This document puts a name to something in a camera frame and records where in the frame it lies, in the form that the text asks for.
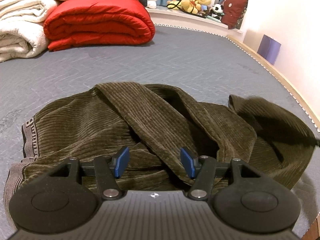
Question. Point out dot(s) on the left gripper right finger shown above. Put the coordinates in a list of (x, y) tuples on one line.
[(201, 170)]

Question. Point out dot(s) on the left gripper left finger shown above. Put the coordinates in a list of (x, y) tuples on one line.
[(108, 170)]

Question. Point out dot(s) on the olive corduroy pants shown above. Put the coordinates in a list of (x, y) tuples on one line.
[(155, 121)]

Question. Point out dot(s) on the purple rolled yoga mat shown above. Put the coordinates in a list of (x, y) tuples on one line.
[(269, 49)]

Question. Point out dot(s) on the red folded quilt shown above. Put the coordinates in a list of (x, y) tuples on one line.
[(76, 23)]

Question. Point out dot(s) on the panda plush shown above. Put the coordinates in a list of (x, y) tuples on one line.
[(216, 11)]

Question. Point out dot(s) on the cream folded blanket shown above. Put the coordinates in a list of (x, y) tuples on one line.
[(22, 34)]

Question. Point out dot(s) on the dark red cushion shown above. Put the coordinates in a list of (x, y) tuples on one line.
[(234, 11)]

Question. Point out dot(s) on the yellow bear plush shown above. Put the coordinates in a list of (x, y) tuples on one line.
[(194, 7)]

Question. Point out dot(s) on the wooden bed frame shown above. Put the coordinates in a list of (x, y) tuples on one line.
[(307, 188)]

